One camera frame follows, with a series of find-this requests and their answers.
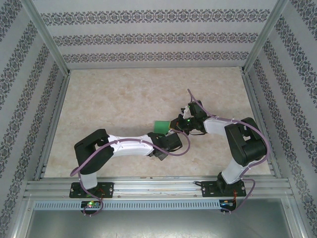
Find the grey slotted cable duct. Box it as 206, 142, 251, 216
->
33, 199, 236, 211

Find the aluminium side rail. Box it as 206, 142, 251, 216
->
241, 73, 282, 178
34, 73, 71, 180

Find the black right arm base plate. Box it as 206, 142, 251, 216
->
202, 180, 247, 198

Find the left controller board with LEDs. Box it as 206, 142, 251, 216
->
81, 200, 102, 211

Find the aluminium frame bar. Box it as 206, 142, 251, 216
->
282, 198, 312, 238
4, 194, 34, 238

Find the green paper sheet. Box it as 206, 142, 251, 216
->
153, 120, 172, 134

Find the aluminium frame post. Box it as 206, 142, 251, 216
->
21, 0, 72, 76
239, 0, 290, 75

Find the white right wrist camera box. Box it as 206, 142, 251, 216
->
180, 105, 192, 119

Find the controller board with leds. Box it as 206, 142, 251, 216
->
219, 199, 237, 211
81, 200, 102, 211

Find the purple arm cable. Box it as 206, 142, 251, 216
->
187, 88, 271, 214
70, 131, 191, 217

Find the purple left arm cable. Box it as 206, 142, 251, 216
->
70, 131, 191, 217

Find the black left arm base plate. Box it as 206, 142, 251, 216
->
69, 182, 115, 199

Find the grey metal sheet panel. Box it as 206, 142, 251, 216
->
14, 198, 304, 238

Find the right controller board with LEDs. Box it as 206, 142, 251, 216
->
219, 199, 237, 211

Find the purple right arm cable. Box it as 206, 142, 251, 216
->
187, 88, 271, 214

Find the aluminium mounting rail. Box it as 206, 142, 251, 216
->
24, 176, 290, 199

